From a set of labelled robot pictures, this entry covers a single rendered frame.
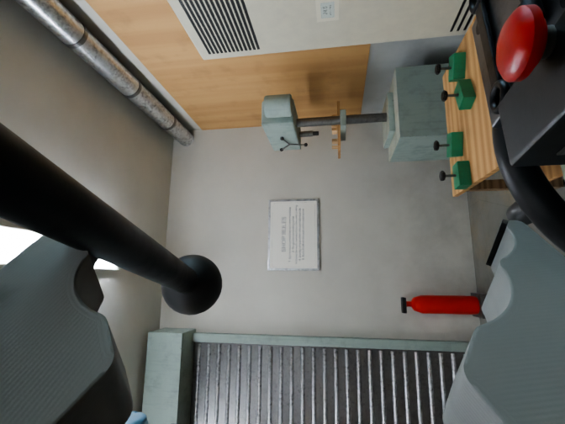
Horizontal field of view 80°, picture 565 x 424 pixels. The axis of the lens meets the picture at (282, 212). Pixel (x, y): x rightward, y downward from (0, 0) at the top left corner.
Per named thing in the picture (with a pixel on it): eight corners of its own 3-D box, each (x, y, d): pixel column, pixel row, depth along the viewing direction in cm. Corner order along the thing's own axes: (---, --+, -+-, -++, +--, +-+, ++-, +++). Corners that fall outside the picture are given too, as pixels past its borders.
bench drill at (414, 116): (482, 100, 255) (274, 114, 279) (525, 43, 195) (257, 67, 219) (489, 161, 245) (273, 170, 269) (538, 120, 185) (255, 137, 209)
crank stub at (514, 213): (534, 223, 35) (519, 203, 36) (570, 203, 29) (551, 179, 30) (511, 232, 35) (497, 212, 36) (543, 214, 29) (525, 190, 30)
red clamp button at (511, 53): (509, 44, 17) (486, 46, 17) (543, -15, 14) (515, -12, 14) (521, 95, 16) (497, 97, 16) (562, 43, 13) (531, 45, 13)
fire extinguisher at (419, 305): (477, 293, 272) (398, 291, 281) (487, 294, 254) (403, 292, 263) (479, 315, 268) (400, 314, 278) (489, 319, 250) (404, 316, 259)
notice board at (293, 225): (319, 198, 307) (268, 200, 314) (319, 198, 306) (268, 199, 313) (319, 270, 295) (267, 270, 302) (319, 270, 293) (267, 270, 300)
